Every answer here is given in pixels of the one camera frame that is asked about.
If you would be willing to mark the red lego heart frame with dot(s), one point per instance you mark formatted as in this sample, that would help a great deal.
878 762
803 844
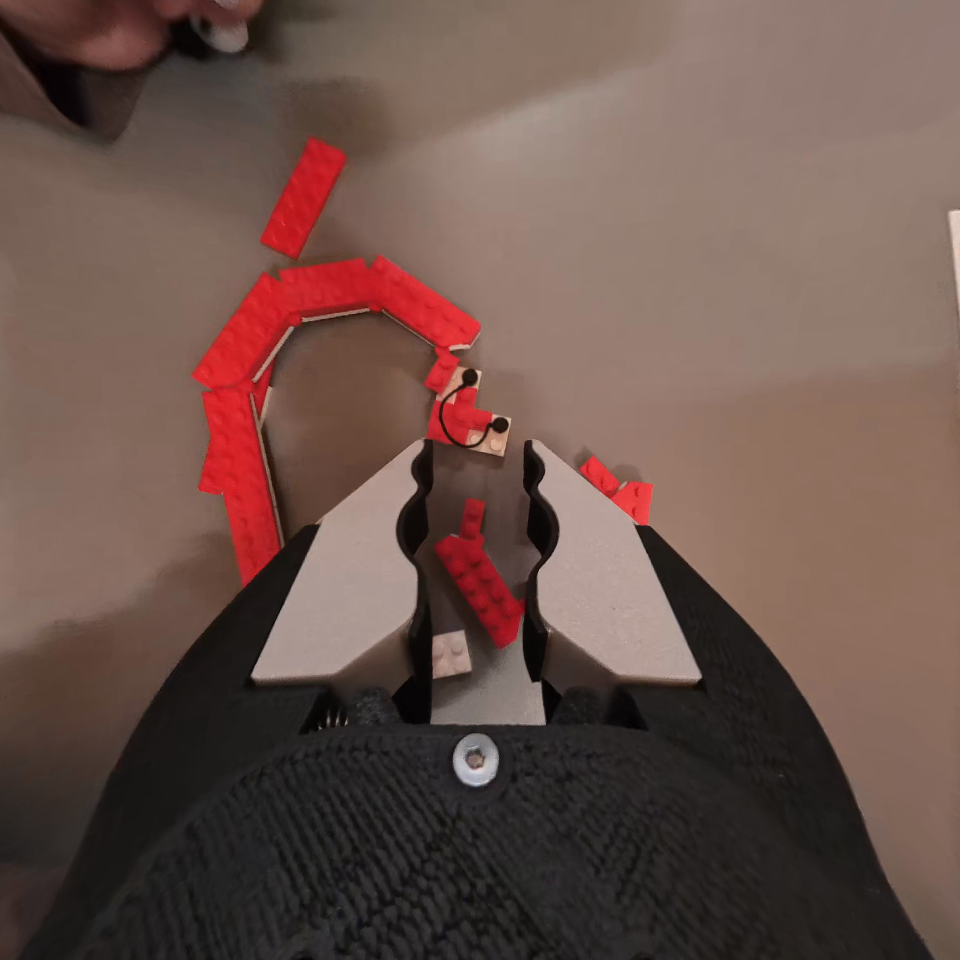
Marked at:
240 345

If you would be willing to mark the red lego wedge plate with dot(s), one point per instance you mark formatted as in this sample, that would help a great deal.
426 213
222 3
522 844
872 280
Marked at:
634 501
598 474

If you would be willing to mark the person's left hand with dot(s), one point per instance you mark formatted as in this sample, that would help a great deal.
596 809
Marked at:
97 30

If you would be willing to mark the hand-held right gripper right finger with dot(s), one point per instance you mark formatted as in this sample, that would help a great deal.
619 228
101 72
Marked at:
607 592

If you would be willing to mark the small white lego plate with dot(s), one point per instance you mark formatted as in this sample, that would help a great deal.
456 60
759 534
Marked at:
451 654

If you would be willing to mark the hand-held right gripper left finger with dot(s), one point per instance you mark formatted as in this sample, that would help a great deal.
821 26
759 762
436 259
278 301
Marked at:
337 592

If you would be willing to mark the long red lego plate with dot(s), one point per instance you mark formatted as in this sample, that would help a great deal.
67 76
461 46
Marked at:
304 199

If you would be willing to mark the small red lego plate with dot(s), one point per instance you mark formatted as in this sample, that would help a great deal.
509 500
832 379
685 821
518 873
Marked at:
472 519

